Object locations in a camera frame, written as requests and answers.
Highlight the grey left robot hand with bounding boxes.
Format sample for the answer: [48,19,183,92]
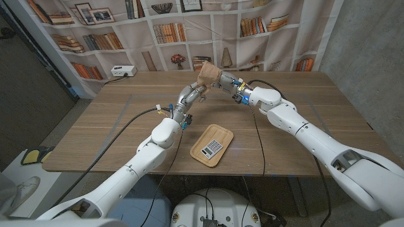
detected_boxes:
[172,82,209,125]

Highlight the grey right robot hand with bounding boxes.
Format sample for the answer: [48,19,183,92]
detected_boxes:
[213,71,254,98]

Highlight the wooden tray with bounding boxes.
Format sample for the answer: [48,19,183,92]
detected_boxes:
[189,124,235,168]

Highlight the grey calculator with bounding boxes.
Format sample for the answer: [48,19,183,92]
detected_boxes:
[200,139,224,160]

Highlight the printed bookshelf backdrop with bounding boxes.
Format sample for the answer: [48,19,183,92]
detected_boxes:
[23,0,345,98]

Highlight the white power outlet box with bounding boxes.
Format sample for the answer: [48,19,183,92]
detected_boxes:
[110,65,138,78]

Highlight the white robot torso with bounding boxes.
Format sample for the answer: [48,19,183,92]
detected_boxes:
[170,188,261,227]

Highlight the blue grey box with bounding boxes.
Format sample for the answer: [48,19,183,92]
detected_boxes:
[100,175,173,227]

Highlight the grey table leg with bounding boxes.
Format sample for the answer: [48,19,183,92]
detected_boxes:
[287,176,309,218]

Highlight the yellow and black pad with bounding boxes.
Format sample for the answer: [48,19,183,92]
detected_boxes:
[20,146,55,166]

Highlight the white shoe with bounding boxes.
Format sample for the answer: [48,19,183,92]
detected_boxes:
[12,175,41,206]

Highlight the white floor platform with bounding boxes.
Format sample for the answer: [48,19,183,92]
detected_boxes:
[3,149,64,218]

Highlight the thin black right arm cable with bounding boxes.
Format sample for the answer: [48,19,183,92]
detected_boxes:
[247,105,267,177]

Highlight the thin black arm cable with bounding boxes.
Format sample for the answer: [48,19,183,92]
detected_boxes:
[140,129,186,227]
[247,105,267,177]

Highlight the black outlet power cord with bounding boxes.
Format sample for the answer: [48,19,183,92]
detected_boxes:
[104,74,129,85]

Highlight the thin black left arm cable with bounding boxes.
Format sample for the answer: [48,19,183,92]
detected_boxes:
[140,129,186,227]

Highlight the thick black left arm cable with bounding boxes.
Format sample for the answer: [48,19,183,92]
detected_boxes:
[53,107,173,207]

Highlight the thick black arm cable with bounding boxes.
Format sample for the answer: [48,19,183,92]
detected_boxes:
[246,79,333,227]
[53,107,173,207]

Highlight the black torso cable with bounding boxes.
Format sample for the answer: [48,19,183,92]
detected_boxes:
[189,188,215,221]

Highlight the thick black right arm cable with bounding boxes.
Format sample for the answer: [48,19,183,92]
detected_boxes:
[246,79,333,227]

